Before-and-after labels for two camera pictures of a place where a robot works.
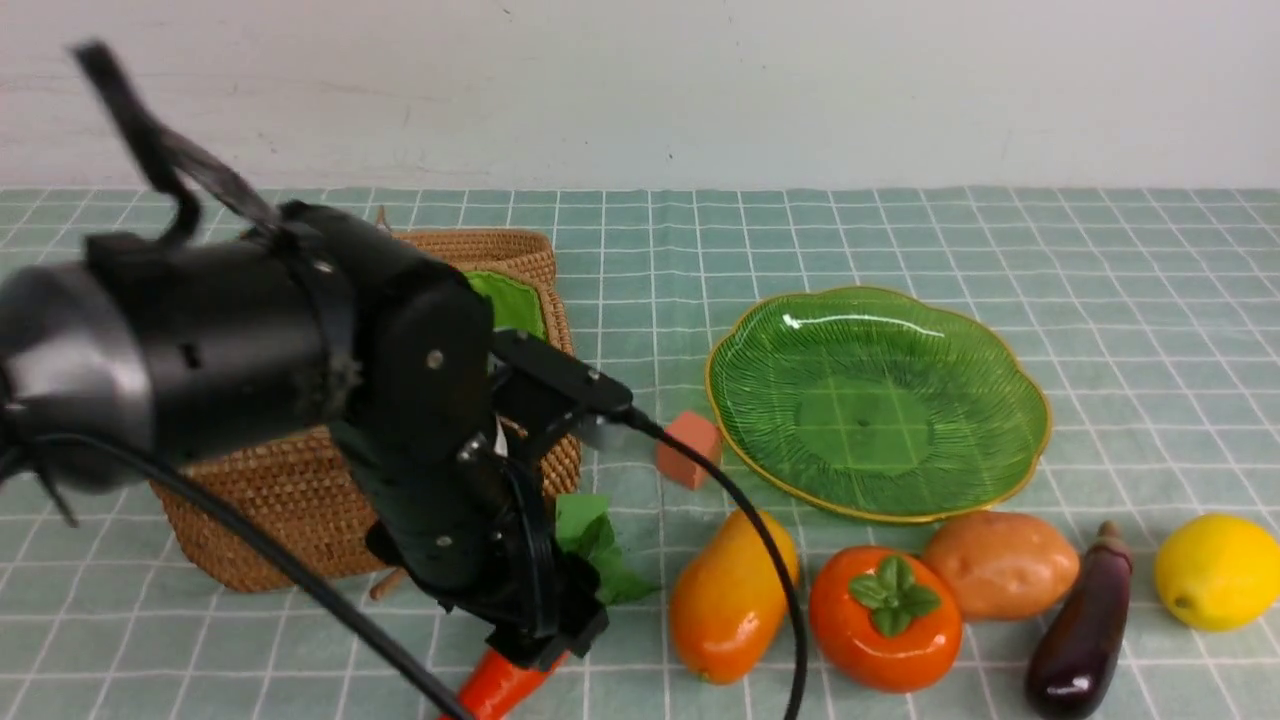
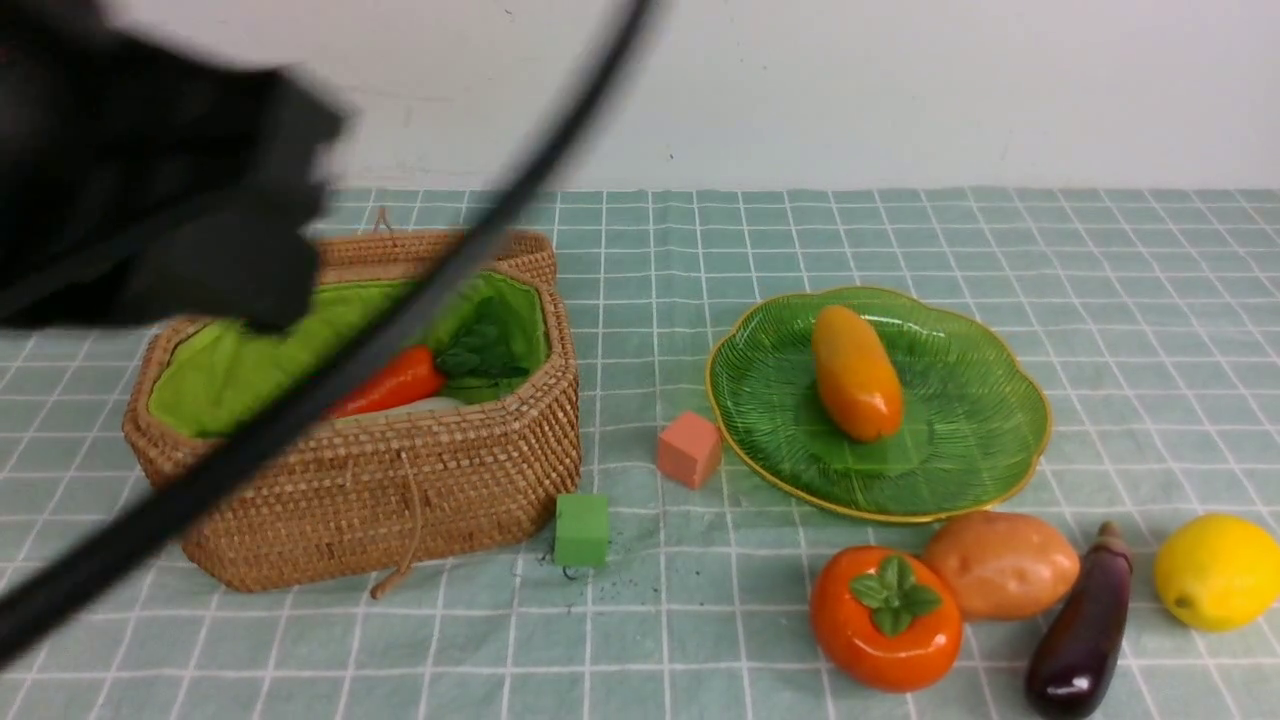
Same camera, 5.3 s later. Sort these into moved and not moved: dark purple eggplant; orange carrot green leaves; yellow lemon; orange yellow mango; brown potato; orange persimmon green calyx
Moved: orange carrot green leaves; orange yellow mango
Not moved: dark purple eggplant; brown potato; orange persimmon green calyx; yellow lemon
